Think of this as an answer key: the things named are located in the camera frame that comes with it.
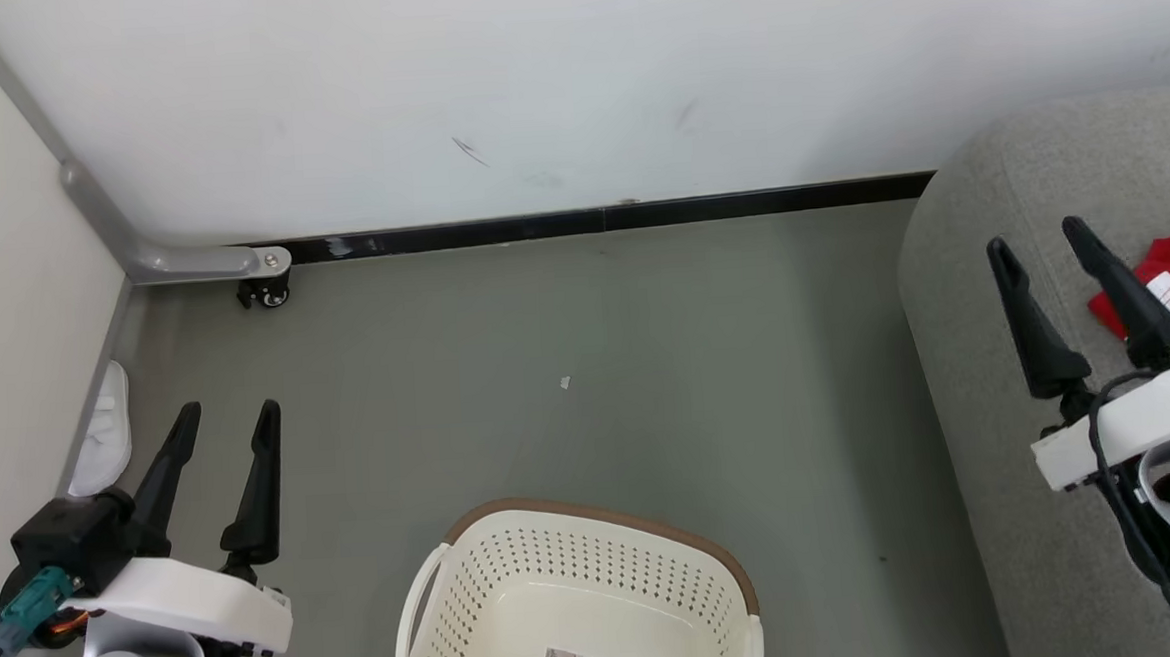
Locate teal cable connector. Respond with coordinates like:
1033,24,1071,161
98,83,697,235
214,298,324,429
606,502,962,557
0,566,80,656

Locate black baseboard strip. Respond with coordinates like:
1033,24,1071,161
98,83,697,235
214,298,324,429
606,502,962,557
273,171,939,267

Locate grey metal partition foot bracket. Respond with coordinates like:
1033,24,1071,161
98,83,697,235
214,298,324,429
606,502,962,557
0,0,293,295

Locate small black caster wheel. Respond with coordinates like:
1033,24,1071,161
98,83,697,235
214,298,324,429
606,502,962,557
235,271,293,311

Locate grey fabric sofa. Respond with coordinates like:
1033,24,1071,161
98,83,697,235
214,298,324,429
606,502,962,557
887,88,1170,657

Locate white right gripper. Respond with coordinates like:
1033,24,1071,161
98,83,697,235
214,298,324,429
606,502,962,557
985,210,1170,496

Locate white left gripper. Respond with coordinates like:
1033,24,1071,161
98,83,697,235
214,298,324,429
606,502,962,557
48,397,295,657

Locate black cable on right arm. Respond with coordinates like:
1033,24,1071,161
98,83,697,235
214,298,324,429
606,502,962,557
1083,368,1170,657

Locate cream laundry basket brown rim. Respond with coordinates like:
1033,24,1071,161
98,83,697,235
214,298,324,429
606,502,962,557
384,485,766,657

